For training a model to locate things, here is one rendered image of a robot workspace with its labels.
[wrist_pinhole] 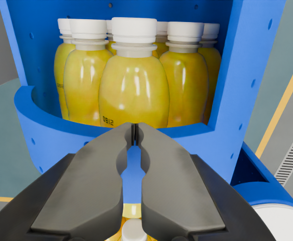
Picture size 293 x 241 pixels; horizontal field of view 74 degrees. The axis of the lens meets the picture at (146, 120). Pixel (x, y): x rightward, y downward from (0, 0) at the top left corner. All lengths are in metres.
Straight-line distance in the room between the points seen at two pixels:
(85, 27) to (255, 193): 0.54
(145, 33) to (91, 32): 0.07
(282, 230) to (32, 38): 0.70
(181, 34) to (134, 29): 0.07
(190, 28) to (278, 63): 1.48
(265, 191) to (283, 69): 1.21
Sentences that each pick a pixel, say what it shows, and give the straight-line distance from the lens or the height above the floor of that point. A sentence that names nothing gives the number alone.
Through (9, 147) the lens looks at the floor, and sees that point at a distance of 1.97.
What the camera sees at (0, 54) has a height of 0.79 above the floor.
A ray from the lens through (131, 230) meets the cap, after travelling 0.34.
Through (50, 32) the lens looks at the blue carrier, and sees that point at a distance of 0.33.
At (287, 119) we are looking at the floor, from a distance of 1.92.
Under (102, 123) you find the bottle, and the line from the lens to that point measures 0.19.
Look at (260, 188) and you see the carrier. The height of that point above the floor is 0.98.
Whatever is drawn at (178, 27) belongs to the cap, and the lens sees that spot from 0.22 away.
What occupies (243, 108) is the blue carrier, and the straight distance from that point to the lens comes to 0.18.
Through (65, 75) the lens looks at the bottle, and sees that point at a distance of 0.24.
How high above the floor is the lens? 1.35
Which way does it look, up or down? 63 degrees down
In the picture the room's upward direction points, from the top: 177 degrees clockwise
